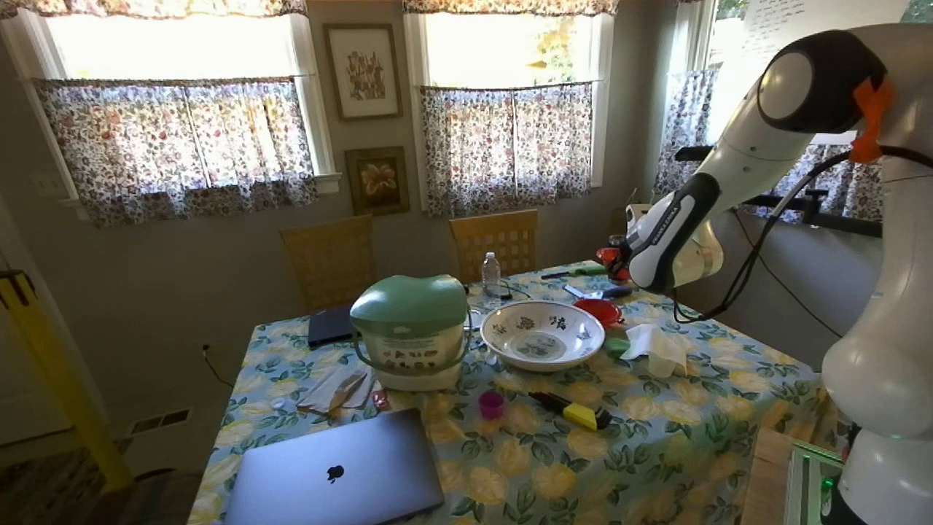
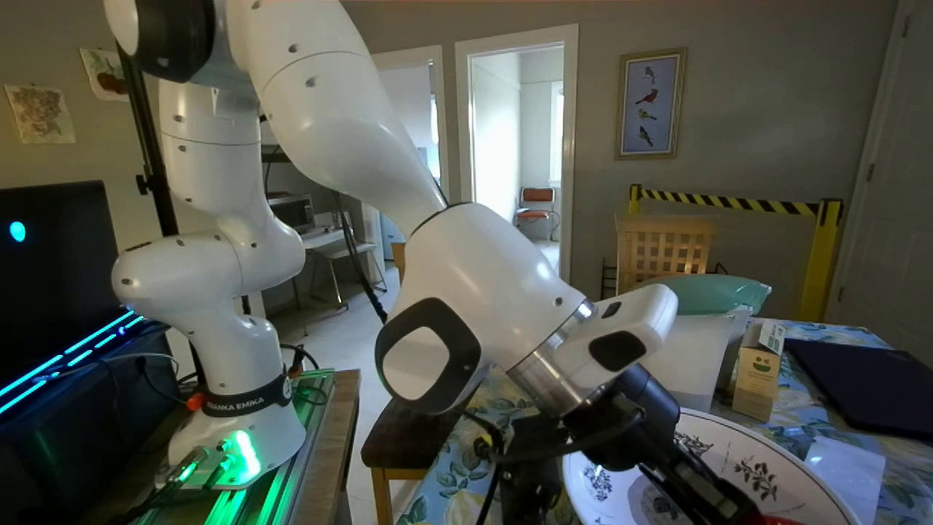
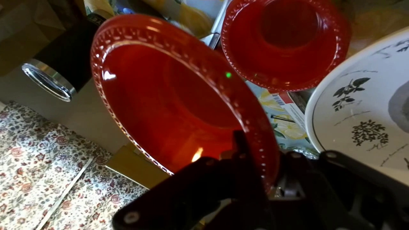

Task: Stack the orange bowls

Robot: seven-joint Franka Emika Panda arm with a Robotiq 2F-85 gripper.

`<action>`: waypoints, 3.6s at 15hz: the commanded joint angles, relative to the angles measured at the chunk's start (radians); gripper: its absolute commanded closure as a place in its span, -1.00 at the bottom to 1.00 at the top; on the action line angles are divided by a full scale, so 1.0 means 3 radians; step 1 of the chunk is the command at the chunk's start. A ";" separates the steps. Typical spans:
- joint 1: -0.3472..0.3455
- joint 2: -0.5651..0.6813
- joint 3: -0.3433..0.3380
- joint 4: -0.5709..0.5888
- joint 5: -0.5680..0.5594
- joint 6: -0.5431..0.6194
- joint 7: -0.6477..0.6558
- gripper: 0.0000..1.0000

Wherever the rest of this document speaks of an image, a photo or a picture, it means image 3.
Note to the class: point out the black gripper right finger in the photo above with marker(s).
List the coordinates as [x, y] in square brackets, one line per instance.
[366, 199]

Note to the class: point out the black tumbler with metal rim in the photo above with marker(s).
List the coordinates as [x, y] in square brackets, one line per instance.
[64, 59]

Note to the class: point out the red plastic plate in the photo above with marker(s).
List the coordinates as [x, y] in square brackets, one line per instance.
[170, 97]

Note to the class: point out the white herb print bowl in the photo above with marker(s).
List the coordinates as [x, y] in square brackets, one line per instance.
[371, 106]

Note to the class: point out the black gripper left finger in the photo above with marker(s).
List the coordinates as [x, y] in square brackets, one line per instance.
[205, 196]

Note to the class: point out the orange plastic bowl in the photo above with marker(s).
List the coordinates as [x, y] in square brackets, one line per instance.
[285, 51]

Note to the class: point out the floral cafe curtain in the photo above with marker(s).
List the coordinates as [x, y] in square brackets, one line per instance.
[43, 170]

